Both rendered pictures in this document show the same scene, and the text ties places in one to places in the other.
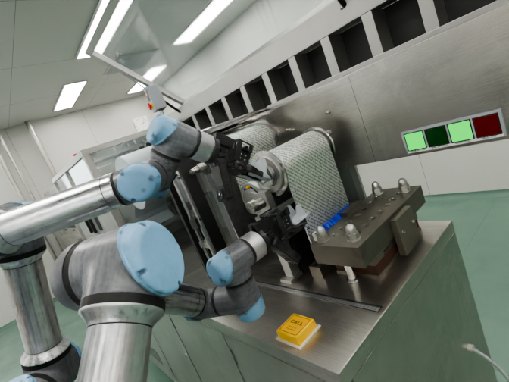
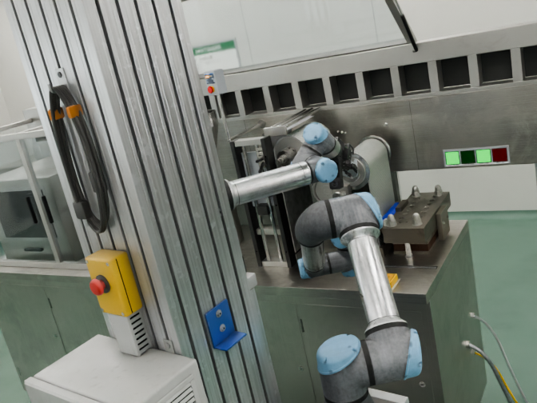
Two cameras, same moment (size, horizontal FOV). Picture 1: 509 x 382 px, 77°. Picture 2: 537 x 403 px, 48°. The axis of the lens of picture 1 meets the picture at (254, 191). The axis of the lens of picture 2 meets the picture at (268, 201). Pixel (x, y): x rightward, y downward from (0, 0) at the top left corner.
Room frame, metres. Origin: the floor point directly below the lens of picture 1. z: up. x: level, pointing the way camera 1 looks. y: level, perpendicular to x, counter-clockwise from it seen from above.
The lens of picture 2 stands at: (-0.98, 1.00, 1.85)
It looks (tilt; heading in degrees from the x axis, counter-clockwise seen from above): 16 degrees down; 340
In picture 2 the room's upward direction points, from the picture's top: 12 degrees counter-clockwise
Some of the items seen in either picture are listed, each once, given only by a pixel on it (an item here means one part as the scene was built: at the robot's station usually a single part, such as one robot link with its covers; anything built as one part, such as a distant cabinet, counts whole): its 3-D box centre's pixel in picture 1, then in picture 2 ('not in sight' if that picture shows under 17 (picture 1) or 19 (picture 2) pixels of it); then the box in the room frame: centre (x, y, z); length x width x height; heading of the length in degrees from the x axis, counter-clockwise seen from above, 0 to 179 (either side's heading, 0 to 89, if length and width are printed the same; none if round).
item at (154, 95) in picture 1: (154, 98); (213, 82); (1.43, 0.25, 1.66); 0.07 x 0.07 x 0.10; 22
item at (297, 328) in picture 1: (296, 328); (384, 281); (0.70, 0.03, 0.91); 0.07 x 0.07 x 0.02; 37
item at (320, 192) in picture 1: (321, 196); (382, 193); (1.00, -0.19, 1.11); 0.23 x 0.01 x 0.18; 127
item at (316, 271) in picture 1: (341, 248); (389, 237); (1.00, -0.20, 0.92); 0.28 x 0.04 x 0.04; 127
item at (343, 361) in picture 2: not in sight; (344, 365); (0.25, 0.45, 0.98); 0.13 x 0.12 x 0.14; 69
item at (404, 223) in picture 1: (406, 230); (443, 222); (0.86, -0.36, 0.97); 0.10 x 0.03 x 0.11; 127
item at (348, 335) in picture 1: (188, 254); (188, 252); (1.74, 0.48, 0.88); 2.52 x 0.66 x 0.04; 37
